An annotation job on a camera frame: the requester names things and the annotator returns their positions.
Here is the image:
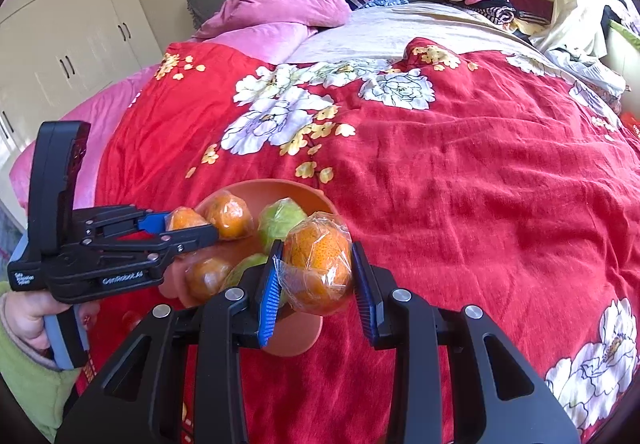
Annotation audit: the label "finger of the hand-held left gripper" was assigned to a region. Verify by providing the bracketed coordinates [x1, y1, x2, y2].
[82, 223, 221, 282]
[74, 205, 172, 245]

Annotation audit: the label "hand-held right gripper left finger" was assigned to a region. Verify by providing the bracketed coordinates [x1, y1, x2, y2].
[54, 240, 286, 444]

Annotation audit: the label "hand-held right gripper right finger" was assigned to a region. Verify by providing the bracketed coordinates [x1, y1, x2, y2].
[351, 241, 581, 444]

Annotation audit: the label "small plastic-wrapped orange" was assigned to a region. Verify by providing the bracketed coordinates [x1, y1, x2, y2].
[166, 207, 211, 232]

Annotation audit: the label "salmon pink plastic plate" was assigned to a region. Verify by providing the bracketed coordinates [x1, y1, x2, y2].
[157, 179, 337, 357]

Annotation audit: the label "large green fruit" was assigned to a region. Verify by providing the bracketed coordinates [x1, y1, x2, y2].
[220, 253, 288, 307]

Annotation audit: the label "small green fruit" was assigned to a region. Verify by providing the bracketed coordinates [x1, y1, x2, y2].
[257, 198, 308, 255]

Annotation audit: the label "person's left forearm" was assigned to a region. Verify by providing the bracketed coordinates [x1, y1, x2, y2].
[0, 297, 83, 442]

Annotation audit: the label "person's left hand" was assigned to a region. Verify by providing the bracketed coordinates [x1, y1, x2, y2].
[2, 294, 101, 352]

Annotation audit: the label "red floral blanket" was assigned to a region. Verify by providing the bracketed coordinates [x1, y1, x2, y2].
[75, 37, 640, 444]

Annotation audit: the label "white wardrobe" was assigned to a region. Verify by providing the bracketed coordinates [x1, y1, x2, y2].
[0, 0, 156, 160]

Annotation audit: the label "pink fleece blanket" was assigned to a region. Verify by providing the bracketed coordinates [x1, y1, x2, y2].
[10, 0, 352, 212]

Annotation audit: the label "beige blanket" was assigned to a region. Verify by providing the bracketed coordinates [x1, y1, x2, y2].
[287, 2, 546, 68]

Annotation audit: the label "red box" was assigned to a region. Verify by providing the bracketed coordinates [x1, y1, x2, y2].
[620, 111, 640, 145]

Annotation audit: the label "white crumpled clothes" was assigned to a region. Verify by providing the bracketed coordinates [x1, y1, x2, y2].
[545, 47, 628, 98]

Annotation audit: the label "dark red folded cloth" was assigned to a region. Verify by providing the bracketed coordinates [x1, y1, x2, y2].
[505, 0, 556, 25]

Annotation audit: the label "dark hanging garment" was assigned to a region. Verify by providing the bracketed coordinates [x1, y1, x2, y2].
[600, 4, 621, 55]

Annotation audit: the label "green-edged sill cushion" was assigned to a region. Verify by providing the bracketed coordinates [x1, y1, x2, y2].
[607, 19, 640, 50]

